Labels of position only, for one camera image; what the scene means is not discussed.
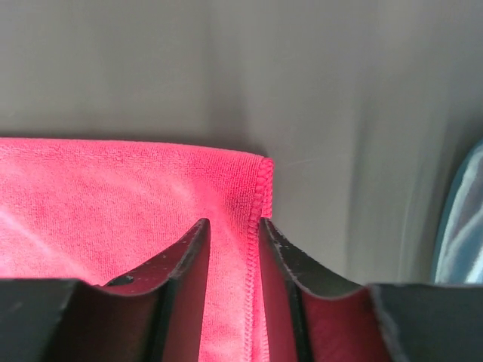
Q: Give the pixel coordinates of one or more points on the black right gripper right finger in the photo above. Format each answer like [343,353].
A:
[314,314]

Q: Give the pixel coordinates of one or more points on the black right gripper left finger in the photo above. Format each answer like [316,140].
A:
[153,312]

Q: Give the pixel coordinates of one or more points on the pink towel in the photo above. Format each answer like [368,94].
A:
[94,210]

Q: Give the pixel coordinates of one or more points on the translucent blue plastic container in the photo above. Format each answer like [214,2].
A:
[457,257]

